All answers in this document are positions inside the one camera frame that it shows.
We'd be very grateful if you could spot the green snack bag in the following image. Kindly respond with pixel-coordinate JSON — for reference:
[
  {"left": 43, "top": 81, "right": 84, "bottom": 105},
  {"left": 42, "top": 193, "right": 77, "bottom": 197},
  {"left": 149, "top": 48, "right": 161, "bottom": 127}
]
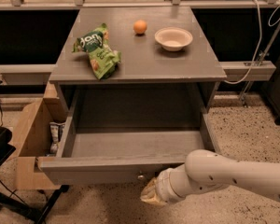
[{"left": 73, "top": 23, "right": 121, "bottom": 79}]

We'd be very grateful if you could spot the snack package in box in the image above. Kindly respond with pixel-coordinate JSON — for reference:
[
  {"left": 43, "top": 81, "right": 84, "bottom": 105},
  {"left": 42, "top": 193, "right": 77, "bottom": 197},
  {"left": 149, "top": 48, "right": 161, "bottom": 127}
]
[{"left": 49, "top": 122, "right": 65, "bottom": 154}]

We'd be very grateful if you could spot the black stand with tray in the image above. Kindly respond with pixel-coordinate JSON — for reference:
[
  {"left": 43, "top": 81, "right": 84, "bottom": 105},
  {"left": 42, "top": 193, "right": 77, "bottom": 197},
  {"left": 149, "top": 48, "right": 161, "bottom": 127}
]
[{"left": 0, "top": 126, "right": 70, "bottom": 224}]

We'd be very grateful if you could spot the grey top drawer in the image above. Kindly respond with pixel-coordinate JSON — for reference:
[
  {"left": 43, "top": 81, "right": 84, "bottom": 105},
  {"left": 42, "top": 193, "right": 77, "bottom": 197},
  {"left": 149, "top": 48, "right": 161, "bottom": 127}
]
[{"left": 36, "top": 89, "right": 222, "bottom": 186}]

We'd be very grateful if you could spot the orange fruit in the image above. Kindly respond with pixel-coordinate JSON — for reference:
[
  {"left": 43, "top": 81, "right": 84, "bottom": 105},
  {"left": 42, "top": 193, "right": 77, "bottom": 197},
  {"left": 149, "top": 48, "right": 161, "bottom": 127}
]
[{"left": 133, "top": 20, "right": 147, "bottom": 35}]

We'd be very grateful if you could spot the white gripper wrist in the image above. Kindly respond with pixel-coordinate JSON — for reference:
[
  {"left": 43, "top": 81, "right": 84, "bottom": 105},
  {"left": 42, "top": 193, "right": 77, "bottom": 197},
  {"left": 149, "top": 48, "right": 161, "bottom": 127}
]
[{"left": 140, "top": 165, "right": 209, "bottom": 206}]

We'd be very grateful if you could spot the grey wooden drawer cabinet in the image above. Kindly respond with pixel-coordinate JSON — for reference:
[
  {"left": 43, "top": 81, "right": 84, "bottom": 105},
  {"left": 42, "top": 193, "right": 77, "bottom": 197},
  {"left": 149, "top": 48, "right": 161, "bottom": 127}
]
[{"left": 49, "top": 6, "right": 228, "bottom": 114}]

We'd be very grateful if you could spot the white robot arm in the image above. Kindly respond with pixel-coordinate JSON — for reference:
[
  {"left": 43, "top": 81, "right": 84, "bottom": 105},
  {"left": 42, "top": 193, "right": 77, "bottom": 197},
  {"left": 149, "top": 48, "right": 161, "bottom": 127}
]
[{"left": 140, "top": 149, "right": 280, "bottom": 205}]

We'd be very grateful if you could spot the cardboard box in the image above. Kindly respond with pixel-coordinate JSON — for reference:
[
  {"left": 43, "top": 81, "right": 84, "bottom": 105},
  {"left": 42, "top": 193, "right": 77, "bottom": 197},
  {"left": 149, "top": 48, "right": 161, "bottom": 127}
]
[{"left": 12, "top": 83, "right": 66, "bottom": 190}]

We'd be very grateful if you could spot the white paper bowl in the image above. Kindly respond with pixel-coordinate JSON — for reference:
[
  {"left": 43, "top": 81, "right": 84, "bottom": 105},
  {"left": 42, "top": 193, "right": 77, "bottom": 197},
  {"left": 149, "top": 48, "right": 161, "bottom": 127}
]
[{"left": 155, "top": 27, "right": 193, "bottom": 51}]

